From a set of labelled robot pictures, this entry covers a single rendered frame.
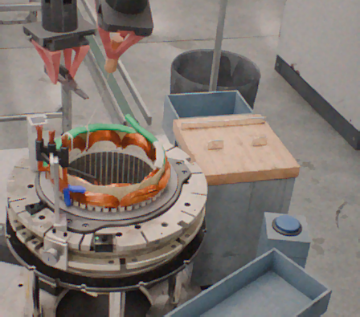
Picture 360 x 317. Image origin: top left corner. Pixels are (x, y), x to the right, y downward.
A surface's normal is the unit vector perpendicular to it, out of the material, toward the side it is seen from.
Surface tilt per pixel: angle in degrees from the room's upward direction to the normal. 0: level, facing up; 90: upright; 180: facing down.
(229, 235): 90
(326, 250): 0
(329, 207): 0
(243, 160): 0
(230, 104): 90
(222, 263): 90
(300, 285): 90
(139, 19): 22
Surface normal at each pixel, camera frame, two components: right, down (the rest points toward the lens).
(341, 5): -0.95, 0.10
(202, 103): 0.27, 0.53
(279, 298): 0.08, -0.85
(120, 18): 0.27, -0.61
